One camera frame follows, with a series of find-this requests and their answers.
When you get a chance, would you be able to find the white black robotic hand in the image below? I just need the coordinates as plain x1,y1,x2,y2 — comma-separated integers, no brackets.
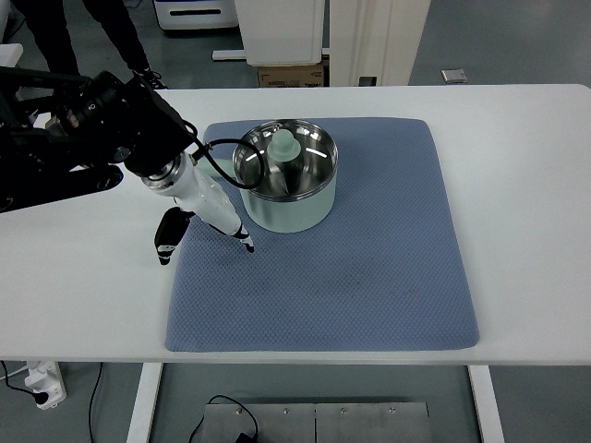
142,153,254,266

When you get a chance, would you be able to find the green pot with glass lid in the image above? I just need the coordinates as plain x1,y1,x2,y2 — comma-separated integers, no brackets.
204,119,338,233

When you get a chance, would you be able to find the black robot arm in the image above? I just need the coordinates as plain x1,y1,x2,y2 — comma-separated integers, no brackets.
1,67,196,212

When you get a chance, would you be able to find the cardboard box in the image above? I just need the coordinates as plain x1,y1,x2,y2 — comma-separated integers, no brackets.
258,64,324,88

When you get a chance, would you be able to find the white cabinet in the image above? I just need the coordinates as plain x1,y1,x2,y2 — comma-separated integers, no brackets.
235,0,325,66

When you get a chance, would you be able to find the white appliance unit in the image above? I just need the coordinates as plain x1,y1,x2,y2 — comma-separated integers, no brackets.
153,1,238,30

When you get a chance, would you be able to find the blue quilted mat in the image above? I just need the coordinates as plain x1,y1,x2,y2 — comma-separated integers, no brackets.
165,117,479,352

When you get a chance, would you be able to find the person in black trousers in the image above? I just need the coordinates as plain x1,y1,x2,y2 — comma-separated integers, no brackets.
12,1,167,90

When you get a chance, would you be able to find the white power strip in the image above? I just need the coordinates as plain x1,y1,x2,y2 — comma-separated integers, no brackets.
25,361,66,410

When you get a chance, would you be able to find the small grey floor plate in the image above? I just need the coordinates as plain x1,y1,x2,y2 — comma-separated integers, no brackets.
440,68,468,84

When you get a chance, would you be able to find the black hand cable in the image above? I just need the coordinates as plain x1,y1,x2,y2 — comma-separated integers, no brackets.
182,120,268,190

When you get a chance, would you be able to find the metal base plate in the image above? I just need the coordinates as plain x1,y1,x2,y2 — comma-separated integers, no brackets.
199,402,433,442

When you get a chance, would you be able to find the black floor cable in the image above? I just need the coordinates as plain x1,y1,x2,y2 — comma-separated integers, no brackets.
0,360,260,443

